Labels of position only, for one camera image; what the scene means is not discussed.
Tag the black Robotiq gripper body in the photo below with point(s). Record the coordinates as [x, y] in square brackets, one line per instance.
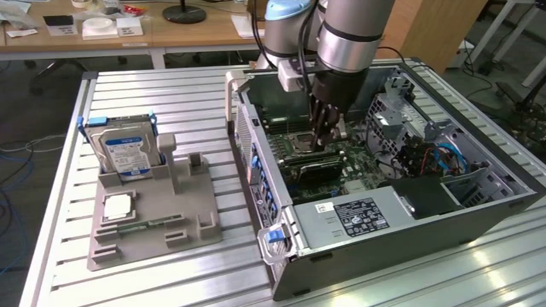
[340, 88]

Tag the black graphics card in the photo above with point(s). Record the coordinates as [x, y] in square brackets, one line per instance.
[320, 172]

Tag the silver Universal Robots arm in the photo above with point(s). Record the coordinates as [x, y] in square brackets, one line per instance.
[350, 32]

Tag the CPU socket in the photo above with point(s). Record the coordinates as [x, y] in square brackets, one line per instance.
[301, 144]

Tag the perforated metal drive cage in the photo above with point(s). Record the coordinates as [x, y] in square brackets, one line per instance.
[386, 124]

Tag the green motherboard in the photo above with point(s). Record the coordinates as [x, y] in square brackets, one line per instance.
[362, 166]

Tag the wooden cabinet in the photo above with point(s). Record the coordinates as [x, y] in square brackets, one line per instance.
[440, 32]

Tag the white stacked papers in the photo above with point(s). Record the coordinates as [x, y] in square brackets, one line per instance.
[244, 27]

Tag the grey power supply unit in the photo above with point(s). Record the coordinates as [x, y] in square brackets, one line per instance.
[325, 224]

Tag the metal disk bay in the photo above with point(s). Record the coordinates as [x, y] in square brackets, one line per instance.
[473, 182]

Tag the open black PC case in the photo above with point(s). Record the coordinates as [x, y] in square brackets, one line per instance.
[384, 249]

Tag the grey plastic parts rack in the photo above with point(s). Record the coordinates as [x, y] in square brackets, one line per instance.
[172, 204]

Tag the black round lamp base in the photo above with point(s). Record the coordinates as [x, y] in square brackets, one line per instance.
[185, 14]

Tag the black floor equipment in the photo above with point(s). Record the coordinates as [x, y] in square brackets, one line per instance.
[525, 112]

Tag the hard disk with blue caddy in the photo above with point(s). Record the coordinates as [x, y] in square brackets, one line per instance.
[123, 150]

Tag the green RAM stick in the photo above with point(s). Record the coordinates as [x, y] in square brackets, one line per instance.
[143, 224]

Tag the white labelled box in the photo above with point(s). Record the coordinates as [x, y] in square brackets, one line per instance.
[129, 27]

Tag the silver CPU chip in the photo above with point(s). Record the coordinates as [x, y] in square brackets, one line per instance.
[117, 208]

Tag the red small parts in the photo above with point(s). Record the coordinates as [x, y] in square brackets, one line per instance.
[133, 10]

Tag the white box with round dish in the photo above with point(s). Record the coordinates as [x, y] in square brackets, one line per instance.
[101, 28]

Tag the white tape roll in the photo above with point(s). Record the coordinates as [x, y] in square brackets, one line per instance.
[81, 3]

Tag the black chair base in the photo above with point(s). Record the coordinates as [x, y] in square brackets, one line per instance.
[41, 80]

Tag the black and white box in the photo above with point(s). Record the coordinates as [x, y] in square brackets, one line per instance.
[61, 25]

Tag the wooden desk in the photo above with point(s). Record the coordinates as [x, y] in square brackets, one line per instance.
[43, 43]

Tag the white paper card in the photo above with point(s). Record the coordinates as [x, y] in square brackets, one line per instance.
[22, 32]

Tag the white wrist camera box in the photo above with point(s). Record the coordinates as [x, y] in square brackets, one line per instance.
[290, 76]

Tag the white table frame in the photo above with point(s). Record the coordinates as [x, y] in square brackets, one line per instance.
[500, 28]

